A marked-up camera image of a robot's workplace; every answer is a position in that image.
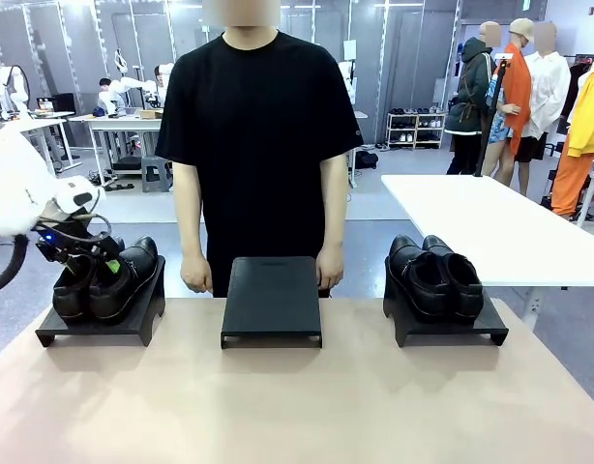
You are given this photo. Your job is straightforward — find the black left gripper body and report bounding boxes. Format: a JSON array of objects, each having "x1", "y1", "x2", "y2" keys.
[{"x1": 59, "y1": 235, "x2": 126, "y2": 263}]

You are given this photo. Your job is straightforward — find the black chunky leather shoe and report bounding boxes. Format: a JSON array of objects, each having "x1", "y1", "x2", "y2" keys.
[
  {"x1": 87, "y1": 235, "x2": 160, "y2": 327},
  {"x1": 51, "y1": 250, "x2": 98, "y2": 324}
]

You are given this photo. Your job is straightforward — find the black buckle strap dress shoe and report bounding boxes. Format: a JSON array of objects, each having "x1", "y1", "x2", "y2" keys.
[
  {"x1": 386, "y1": 234, "x2": 460, "y2": 324},
  {"x1": 421, "y1": 234, "x2": 486, "y2": 324}
]

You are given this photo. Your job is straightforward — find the person's left forearm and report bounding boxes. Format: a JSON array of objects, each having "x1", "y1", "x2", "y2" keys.
[{"x1": 319, "y1": 188, "x2": 347, "y2": 253}]

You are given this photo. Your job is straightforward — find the person's right forearm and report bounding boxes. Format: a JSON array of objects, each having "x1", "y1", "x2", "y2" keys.
[{"x1": 174, "y1": 190, "x2": 207, "y2": 260}]

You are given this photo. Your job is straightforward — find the black shoe stand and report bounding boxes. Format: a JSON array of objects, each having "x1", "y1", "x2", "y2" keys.
[
  {"x1": 35, "y1": 254, "x2": 167, "y2": 349},
  {"x1": 220, "y1": 255, "x2": 324, "y2": 350},
  {"x1": 382, "y1": 255, "x2": 511, "y2": 349}
]

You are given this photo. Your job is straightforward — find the seated black haired background person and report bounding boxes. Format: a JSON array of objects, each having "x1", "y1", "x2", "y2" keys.
[{"x1": 96, "y1": 76, "x2": 128, "y2": 119}]

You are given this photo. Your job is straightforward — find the background person with glasses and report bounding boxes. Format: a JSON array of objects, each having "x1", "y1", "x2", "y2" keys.
[{"x1": 153, "y1": 64, "x2": 175, "y2": 94}]

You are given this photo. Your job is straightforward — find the person in black t-shirt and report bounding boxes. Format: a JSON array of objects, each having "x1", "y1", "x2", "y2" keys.
[{"x1": 154, "y1": 0, "x2": 366, "y2": 299}]

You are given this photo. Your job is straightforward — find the white shoe rack with shoes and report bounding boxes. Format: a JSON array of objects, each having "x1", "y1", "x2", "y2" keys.
[{"x1": 386, "y1": 106, "x2": 447, "y2": 151}]

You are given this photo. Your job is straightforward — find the person's right hand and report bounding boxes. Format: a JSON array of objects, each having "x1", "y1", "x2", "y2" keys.
[{"x1": 180, "y1": 254, "x2": 215, "y2": 295}]

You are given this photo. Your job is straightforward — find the person's left hand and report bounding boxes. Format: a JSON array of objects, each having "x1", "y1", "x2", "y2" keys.
[{"x1": 315, "y1": 247, "x2": 346, "y2": 292}]

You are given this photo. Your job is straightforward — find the grey step stool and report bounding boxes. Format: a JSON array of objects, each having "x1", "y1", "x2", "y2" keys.
[{"x1": 141, "y1": 156, "x2": 174, "y2": 195}]

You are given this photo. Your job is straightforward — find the white background work table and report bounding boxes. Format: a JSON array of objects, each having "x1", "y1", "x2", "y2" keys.
[{"x1": 68, "y1": 112, "x2": 163, "y2": 188}]

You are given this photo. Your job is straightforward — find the white background side table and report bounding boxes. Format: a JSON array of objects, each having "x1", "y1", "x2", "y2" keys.
[{"x1": 6, "y1": 109, "x2": 84, "y2": 173}]

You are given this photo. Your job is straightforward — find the black monitor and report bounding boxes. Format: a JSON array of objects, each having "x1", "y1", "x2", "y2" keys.
[{"x1": 48, "y1": 92, "x2": 77, "y2": 114}]

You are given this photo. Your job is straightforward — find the black bag on floor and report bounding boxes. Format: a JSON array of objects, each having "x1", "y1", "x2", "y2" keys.
[{"x1": 353, "y1": 150, "x2": 380, "y2": 171}]

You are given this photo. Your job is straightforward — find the large white table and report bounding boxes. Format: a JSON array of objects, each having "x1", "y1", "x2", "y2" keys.
[{"x1": 380, "y1": 173, "x2": 594, "y2": 311}]

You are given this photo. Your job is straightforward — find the mannequin in dark hooded coat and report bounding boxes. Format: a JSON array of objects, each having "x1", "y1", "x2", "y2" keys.
[{"x1": 443, "y1": 22, "x2": 497, "y2": 177}]

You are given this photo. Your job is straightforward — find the black tripod pole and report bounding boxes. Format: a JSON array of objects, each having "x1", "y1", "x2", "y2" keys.
[{"x1": 472, "y1": 53, "x2": 516, "y2": 179}]

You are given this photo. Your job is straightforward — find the mannequin in orange top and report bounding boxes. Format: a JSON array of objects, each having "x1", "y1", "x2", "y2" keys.
[{"x1": 480, "y1": 28, "x2": 536, "y2": 197}]

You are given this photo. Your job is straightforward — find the orange trousers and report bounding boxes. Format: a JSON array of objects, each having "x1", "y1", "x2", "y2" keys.
[{"x1": 549, "y1": 150, "x2": 594, "y2": 218}]

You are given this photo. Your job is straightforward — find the mannequin in white shirt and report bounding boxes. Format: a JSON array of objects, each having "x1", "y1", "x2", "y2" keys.
[{"x1": 514, "y1": 21, "x2": 573, "y2": 164}]

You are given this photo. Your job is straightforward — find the beige bucket hat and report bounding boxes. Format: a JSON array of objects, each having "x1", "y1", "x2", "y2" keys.
[{"x1": 508, "y1": 17, "x2": 537, "y2": 45}]

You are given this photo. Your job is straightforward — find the dark hanging garment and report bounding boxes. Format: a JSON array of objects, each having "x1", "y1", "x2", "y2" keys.
[{"x1": 565, "y1": 61, "x2": 594, "y2": 125}]

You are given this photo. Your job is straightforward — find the yellow jacket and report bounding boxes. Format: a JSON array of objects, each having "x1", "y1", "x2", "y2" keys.
[{"x1": 566, "y1": 58, "x2": 594, "y2": 160}]

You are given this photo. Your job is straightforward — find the black wrist camera blue light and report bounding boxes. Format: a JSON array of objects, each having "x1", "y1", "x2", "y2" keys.
[{"x1": 34, "y1": 230, "x2": 62, "y2": 263}]

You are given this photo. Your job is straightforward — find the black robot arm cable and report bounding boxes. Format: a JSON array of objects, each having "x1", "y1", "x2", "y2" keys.
[{"x1": 0, "y1": 230, "x2": 33, "y2": 297}]

